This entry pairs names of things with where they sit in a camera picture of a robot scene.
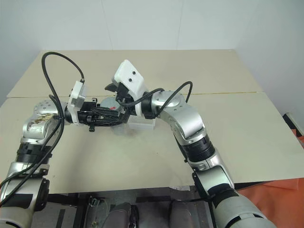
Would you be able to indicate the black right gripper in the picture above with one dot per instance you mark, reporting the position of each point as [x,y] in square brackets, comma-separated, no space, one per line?
[122,91]

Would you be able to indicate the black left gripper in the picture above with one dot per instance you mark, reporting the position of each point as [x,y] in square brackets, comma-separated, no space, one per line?
[86,114]

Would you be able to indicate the gray jar lid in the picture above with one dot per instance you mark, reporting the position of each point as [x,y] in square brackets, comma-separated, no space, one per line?
[108,102]

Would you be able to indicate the clear plastic jar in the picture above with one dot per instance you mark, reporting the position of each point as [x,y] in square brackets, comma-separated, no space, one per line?
[118,130]

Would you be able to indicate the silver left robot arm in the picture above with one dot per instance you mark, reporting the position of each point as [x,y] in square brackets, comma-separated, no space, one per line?
[35,128]

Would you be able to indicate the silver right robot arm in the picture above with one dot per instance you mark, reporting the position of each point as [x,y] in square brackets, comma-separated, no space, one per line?
[187,118]

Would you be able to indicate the clear plastic box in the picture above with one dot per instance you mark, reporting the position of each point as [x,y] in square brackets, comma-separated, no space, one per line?
[141,123]

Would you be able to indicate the white tape scrap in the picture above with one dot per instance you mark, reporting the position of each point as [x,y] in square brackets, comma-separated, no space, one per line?
[180,188]

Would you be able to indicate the orange cloth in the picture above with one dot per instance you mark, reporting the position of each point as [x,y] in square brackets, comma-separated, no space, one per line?
[273,194]

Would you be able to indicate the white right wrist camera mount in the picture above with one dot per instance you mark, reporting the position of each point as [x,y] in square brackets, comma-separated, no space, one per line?
[129,71]

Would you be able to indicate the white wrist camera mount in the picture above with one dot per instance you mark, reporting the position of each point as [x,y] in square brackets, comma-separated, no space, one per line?
[76,95]
[129,71]

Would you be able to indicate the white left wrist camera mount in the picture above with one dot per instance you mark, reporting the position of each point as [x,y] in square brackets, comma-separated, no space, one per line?
[76,95]

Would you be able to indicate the black table frame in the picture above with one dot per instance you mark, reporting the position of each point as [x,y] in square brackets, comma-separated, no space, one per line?
[147,194]

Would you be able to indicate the shiny metal bracket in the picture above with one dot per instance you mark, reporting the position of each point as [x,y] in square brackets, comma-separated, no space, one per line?
[95,209]

